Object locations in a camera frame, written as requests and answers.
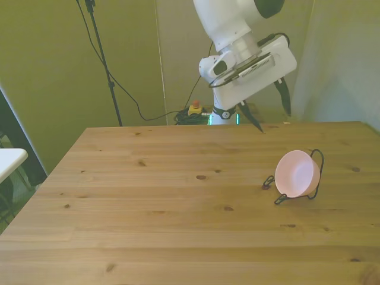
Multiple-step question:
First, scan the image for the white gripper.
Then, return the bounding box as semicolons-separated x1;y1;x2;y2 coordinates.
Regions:
212;37;298;134

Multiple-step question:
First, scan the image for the pink plastic bowl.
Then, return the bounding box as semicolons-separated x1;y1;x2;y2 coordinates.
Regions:
274;150;321;199

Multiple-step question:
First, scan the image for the yellow emergency stop button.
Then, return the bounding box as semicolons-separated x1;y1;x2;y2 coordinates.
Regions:
188;100;204;117

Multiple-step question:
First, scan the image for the black tripod pole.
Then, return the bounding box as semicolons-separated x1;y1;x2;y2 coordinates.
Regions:
84;0;124;127

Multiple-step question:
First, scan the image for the dark grey upright panel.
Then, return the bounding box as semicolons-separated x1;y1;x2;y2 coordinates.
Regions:
0;84;49;188

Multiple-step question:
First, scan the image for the white side table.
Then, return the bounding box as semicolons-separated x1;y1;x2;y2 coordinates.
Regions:
0;147;29;185

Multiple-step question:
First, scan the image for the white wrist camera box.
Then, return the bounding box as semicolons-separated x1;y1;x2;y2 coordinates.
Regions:
222;52;273;84

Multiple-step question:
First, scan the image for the green coiled cable bundle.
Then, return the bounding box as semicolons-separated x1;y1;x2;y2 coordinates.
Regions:
173;109;212;126

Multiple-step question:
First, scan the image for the black wire bowl stand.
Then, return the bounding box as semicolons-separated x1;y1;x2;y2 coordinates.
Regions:
262;148;325;205

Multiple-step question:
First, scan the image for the black tripod cable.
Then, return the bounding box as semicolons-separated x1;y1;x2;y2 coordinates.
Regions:
75;0;191;121

